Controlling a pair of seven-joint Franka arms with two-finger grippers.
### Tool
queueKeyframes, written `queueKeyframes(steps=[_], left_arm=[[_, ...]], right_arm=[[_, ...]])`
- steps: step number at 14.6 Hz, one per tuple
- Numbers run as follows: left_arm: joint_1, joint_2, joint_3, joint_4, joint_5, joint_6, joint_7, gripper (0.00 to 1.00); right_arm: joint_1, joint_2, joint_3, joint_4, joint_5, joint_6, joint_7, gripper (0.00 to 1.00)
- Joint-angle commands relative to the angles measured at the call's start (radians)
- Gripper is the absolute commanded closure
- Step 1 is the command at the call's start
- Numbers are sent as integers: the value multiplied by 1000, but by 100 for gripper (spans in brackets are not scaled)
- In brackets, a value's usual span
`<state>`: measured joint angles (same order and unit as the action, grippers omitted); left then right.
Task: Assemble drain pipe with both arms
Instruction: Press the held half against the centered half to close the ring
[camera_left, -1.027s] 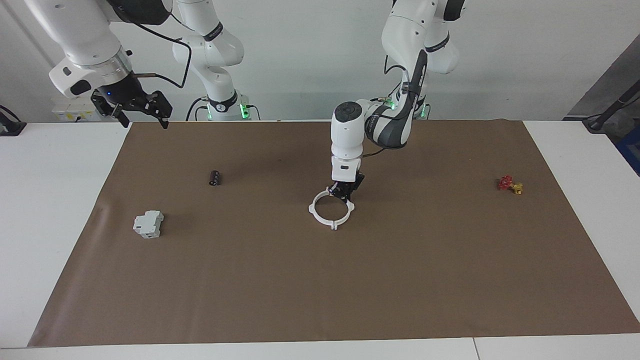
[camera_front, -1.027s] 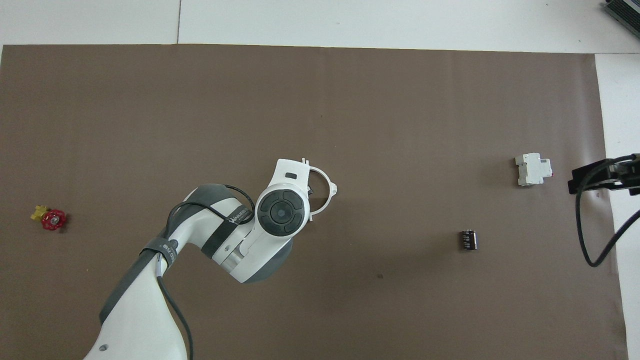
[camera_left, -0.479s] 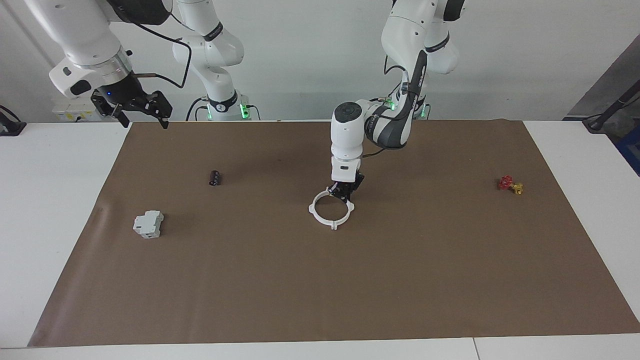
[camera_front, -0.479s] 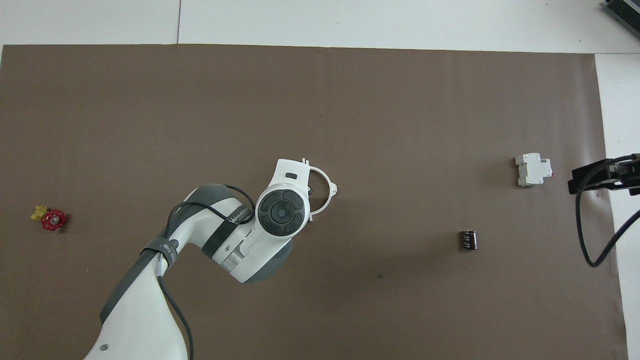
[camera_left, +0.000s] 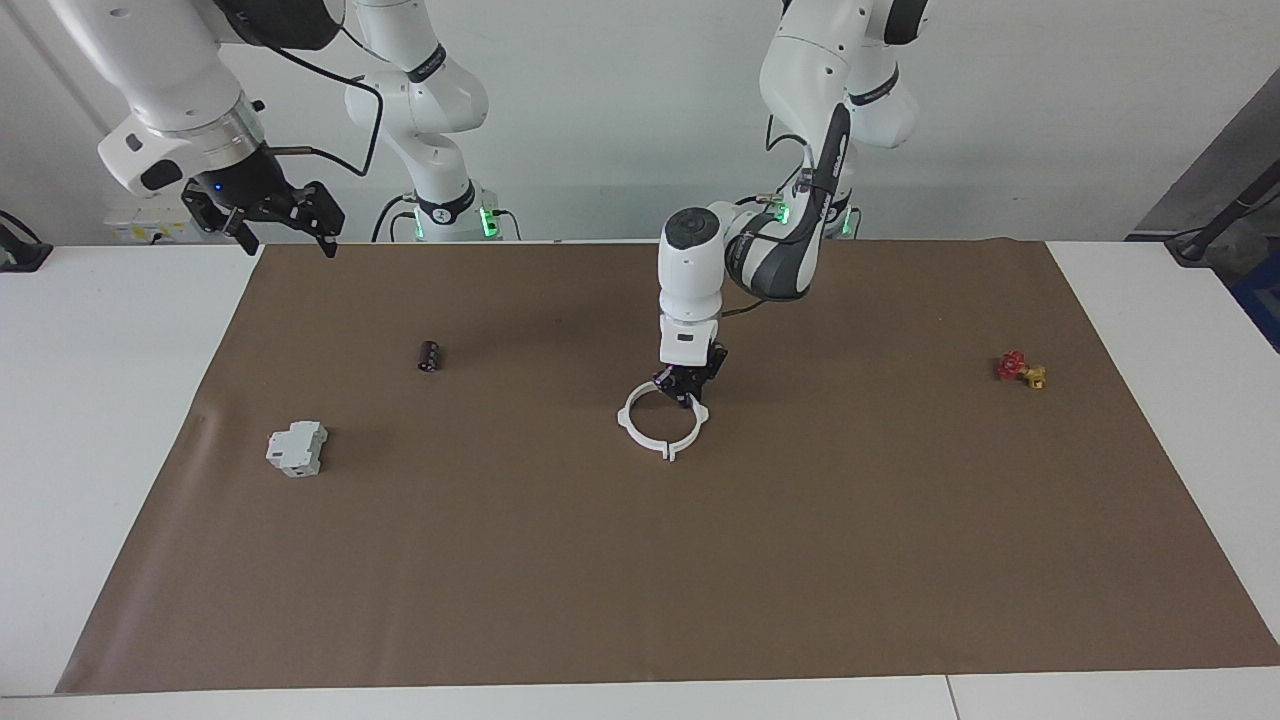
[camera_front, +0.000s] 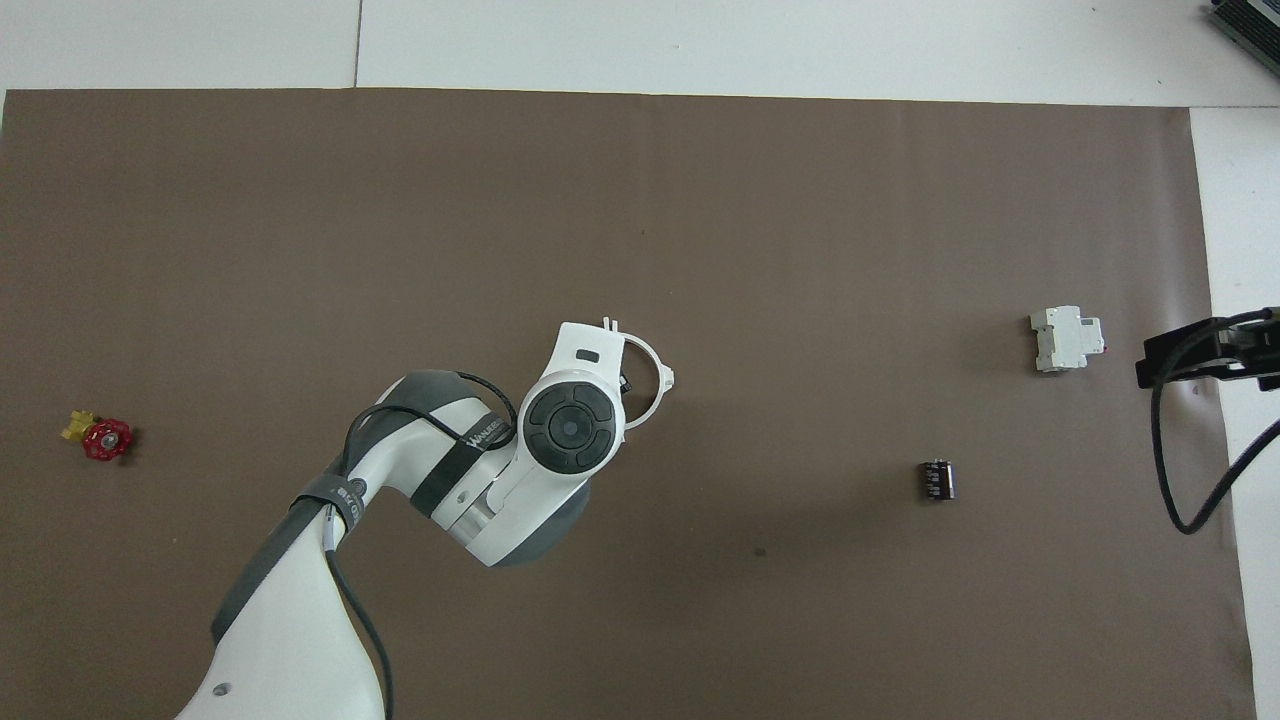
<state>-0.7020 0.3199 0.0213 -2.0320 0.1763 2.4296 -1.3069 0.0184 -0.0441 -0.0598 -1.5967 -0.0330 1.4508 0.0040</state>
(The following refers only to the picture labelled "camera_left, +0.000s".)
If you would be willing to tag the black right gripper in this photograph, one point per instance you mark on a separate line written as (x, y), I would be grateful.
(245, 190)

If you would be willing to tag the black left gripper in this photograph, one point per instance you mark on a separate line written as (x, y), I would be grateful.
(705, 360)

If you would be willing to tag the white half pipe clamp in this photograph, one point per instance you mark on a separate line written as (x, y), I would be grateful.
(624, 418)
(703, 412)

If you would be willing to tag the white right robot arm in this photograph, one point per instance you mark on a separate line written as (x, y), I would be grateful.
(150, 60)

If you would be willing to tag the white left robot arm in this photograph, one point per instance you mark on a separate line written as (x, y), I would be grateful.
(690, 290)

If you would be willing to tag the brown paper table mat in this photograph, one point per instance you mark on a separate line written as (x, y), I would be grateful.
(640, 560)

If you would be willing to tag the black cylindrical capacitor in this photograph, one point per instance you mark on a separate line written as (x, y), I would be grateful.
(431, 357)

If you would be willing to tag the white circuit breaker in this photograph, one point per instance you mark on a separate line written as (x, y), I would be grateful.
(295, 450)

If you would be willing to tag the black stand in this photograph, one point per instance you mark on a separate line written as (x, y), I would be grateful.
(1225, 215)

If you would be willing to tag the blue crate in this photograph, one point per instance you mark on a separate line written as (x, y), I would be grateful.
(1262, 300)

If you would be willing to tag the white wall socket box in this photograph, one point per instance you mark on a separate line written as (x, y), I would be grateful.
(140, 222)

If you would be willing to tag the black clamp mount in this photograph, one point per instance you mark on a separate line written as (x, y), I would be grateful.
(20, 255)

